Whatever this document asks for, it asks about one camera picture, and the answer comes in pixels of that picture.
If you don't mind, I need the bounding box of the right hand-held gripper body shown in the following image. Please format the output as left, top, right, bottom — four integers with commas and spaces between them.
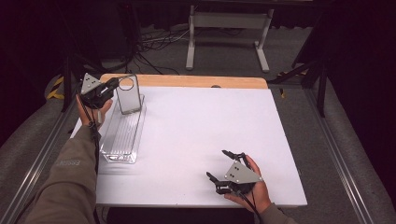
216, 152, 263, 195

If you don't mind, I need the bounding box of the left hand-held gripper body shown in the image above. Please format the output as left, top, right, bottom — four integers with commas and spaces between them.
81, 73, 113, 109

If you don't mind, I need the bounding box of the grey phone case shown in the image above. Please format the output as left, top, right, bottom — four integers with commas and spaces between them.
115, 74, 143, 116

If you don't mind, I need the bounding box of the clear plastic tray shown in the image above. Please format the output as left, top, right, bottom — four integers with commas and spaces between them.
99, 92, 148, 165

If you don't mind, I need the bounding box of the person's right hand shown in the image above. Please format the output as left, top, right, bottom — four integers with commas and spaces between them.
223, 154, 272, 215

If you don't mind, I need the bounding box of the person's left hand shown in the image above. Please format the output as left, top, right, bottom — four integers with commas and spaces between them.
76, 95, 114, 130

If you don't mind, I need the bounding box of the black metal stand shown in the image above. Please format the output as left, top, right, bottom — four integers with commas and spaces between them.
267, 57, 332, 119
61, 54, 106, 113

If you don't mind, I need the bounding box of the yellow black floor tape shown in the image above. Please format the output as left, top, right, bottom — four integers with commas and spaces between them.
46, 76, 82, 101

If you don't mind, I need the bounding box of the white table board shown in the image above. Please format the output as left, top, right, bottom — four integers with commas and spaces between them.
70, 85, 308, 208

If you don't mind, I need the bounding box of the wooden table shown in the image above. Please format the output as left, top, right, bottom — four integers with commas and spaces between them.
98, 73, 269, 90

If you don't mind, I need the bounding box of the white metal stand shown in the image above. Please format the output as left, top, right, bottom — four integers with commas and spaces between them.
185, 4, 275, 74

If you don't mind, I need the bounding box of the right hand-held gripper cable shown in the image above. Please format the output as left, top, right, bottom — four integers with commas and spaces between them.
236, 189, 263, 220

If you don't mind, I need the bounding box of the hand-held gripper cable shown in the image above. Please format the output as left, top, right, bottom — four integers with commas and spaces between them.
77, 92, 101, 175
236, 189, 263, 220

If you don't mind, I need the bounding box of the left hand-held gripper cable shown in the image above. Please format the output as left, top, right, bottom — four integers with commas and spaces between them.
77, 92, 101, 175

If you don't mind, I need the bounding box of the bundle of floor cables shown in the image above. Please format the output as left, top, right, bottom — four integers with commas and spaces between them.
134, 26, 191, 76

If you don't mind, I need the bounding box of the aluminium rail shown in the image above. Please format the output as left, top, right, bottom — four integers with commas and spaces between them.
303, 88, 376, 224
0, 82, 92, 224

